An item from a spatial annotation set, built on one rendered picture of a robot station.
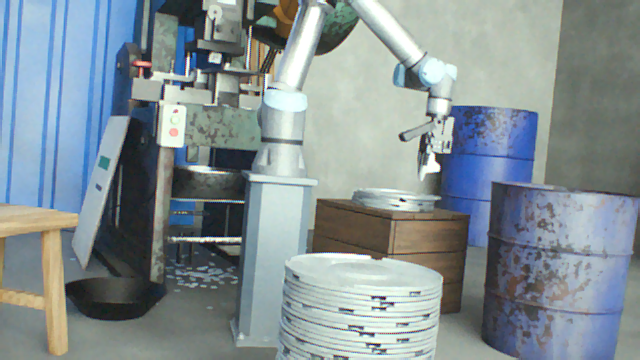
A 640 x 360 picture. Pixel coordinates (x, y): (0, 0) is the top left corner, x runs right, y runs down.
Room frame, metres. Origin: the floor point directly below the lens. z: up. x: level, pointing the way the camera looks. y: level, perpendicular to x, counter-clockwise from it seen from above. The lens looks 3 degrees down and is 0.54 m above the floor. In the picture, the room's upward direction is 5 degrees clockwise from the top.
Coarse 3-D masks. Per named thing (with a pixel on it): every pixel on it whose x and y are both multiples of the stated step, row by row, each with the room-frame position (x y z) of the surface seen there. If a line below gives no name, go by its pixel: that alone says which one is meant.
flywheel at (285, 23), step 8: (280, 0) 2.81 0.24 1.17; (288, 0) 2.74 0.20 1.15; (296, 0) 2.67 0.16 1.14; (280, 8) 2.79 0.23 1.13; (296, 8) 2.67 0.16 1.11; (272, 16) 2.79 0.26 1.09; (280, 16) 2.75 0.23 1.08; (288, 16) 2.73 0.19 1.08; (280, 24) 2.71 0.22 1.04; (288, 24) 2.64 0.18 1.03; (280, 32) 2.70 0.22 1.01; (288, 32) 2.63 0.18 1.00
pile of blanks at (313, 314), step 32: (288, 288) 1.08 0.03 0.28; (320, 288) 1.05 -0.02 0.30; (288, 320) 1.09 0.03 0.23; (320, 320) 1.02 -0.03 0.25; (352, 320) 1.02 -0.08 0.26; (384, 320) 1.00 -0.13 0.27; (416, 320) 1.03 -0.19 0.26; (288, 352) 1.07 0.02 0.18; (320, 352) 1.02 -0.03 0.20; (352, 352) 1.01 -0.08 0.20; (384, 352) 1.01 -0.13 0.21; (416, 352) 1.05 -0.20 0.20
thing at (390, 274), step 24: (288, 264) 1.15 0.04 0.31; (312, 264) 1.17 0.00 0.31; (336, 264) 1.16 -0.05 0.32; (360, 264) 1.18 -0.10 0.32; (384, 264) 1.24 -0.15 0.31; (408, 264) 1.25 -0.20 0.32; (360, 288) 1.00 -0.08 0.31; (384, 288) 1.00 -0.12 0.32; (408, 288) 1.01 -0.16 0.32; (432, 288) 1.05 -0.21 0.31
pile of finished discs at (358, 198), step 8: (352, 200) 2.20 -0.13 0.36; (360, 200) 2.13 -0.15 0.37; (368, 200) 2.10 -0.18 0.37; (376, 200) 2.09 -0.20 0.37; (384, 200) 2.08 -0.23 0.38; (392, 200) 2.07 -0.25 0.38; (400, 200) 2.14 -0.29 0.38; (408, 200) 2.07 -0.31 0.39; (416, 200) 2.08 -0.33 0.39; (424, 200) 2.10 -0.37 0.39; (432, 200) 2.14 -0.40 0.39; (384, 208) 2.08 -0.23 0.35; (392, 208) 2.07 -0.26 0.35; (400, 208) 2.07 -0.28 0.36; (408, 208) 2.07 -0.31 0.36; (416, 208) 2.09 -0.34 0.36; (424, 208) 2.11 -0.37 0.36; (432, 208) 2.22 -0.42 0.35
